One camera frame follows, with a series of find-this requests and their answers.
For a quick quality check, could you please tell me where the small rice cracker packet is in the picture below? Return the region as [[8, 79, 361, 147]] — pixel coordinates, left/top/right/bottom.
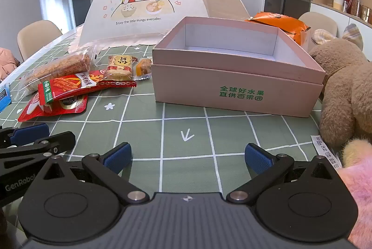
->
[[97, 55, 138, 88]]

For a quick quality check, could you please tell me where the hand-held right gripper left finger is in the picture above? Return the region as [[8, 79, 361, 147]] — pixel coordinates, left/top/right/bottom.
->
[[43, 142, 149, 205]]

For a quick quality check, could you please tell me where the pink plush toy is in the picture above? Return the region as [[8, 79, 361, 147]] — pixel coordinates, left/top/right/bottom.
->
[[339, 136, 372, 246]]

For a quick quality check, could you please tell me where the brown plush bear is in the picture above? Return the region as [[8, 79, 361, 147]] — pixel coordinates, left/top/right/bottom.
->
[[308, 23, 372, 149]]

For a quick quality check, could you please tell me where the red and white snack packet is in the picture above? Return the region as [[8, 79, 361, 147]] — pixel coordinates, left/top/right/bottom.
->
[[18, 91, 88, 122]]

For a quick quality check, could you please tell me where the small orange pastry packet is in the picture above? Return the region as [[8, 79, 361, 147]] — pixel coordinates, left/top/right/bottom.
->
[[133, 57, 154, 81]]

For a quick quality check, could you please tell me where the pink padded jacket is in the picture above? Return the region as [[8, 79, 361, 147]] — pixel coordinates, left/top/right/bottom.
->
[[0, 47, 20, 80]]

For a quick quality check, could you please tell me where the orange snack bag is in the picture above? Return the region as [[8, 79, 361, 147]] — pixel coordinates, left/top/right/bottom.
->
[[245, 12, 311, 46]]

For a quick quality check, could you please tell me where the clear-wrapped long cracker roll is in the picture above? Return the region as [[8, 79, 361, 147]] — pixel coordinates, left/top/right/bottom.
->
[[13, 46, 98, 98]]

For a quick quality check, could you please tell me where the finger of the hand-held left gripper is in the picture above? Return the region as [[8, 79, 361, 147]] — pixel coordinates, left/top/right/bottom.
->
[[0, 131, 76, 173], [0, 123, 50, 148]]

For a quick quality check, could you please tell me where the beige chair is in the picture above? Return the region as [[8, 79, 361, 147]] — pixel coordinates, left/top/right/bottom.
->
[[298, 11, 338, 38], [17, 20, 63, 62]]

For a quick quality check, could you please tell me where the blue snack packet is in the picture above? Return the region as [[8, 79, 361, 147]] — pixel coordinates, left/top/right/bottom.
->
[[0, 83, 12, 113]]

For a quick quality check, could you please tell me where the green checked tablecloth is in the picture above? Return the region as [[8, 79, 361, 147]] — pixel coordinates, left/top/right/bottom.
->
[[0, 30, 346, 200]]

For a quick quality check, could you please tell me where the pink cardboard box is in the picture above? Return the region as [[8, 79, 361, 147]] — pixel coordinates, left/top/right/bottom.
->
[[151, 16, 326, 118]]

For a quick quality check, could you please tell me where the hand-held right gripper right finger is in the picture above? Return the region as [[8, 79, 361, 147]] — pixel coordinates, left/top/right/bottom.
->
[[226, 143, 332, 205]]

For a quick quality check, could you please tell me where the red spicy stick packet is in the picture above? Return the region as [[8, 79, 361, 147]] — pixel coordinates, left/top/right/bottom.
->
[[38, 70, 117, 106]]

